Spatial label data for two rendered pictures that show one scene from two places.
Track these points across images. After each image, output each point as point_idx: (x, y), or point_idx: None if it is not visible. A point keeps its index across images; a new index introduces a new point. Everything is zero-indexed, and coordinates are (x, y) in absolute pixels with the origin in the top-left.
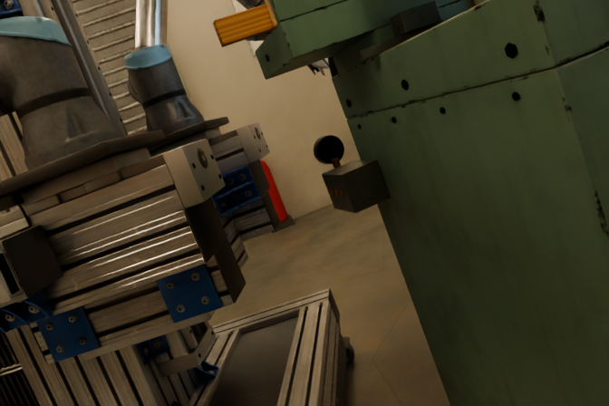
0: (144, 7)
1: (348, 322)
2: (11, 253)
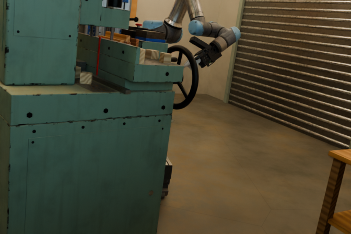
0: (175, 0)
1: (203, 197)
2: None
